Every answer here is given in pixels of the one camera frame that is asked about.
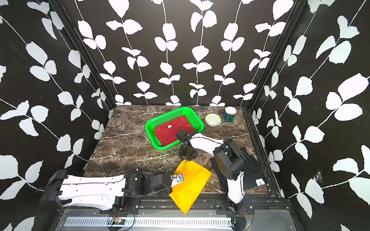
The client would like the yellow t-shirt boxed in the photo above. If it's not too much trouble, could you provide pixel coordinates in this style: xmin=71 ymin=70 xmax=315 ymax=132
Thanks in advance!
xmin=169 ymin=160 xmax=212 ymax=215

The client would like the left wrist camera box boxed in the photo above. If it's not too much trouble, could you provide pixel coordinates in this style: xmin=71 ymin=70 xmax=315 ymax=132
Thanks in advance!
xmin=171 ymin=174 xmax=184 ymax=187

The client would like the green plastic basket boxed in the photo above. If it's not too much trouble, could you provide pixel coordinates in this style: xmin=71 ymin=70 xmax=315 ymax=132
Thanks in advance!
xmin=145 ymin=107 xmax=204 ymax=151

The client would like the dark green mug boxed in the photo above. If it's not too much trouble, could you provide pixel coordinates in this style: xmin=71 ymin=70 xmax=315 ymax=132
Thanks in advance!
xmin=224 ymin=106 xmax=237 ymax=123

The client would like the black t-shirt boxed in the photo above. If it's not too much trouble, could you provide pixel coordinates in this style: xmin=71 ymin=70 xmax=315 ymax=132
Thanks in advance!
xmin=210 ymin=146 xmax=264 ymax=193

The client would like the red t-shirt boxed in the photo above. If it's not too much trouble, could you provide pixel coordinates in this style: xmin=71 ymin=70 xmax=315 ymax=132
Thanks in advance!
xmin=154 ymin=116 xmax=195 ymax=146

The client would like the small circuit board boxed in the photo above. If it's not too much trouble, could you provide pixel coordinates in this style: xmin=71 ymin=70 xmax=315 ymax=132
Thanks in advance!
xmin=110 ymin=218 xmax=126 ymax=226

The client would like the white perforated rail strip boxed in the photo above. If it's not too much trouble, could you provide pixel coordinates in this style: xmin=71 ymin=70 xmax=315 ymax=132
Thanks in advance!
xmin=62 ymin=217 xmax=232 ymax=229

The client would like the black front mounting rail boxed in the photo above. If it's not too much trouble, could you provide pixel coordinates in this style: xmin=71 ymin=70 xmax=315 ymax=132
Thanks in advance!
xmin=56 ymin=193 xmax=293 ymax=216

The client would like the patterned yellow blue bowl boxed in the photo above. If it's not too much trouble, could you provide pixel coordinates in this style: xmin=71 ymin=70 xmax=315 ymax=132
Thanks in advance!
xmin=205 ymin=114 xmax=221 ymax=127

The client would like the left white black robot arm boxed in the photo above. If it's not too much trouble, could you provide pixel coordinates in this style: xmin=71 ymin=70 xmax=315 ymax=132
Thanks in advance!
xmin=39 ymin=170 xmax=184 ymax=211

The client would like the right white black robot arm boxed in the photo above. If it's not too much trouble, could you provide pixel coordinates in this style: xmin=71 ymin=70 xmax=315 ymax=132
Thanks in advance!
xmin=176 ymin=130 xmax=265 ymax=214

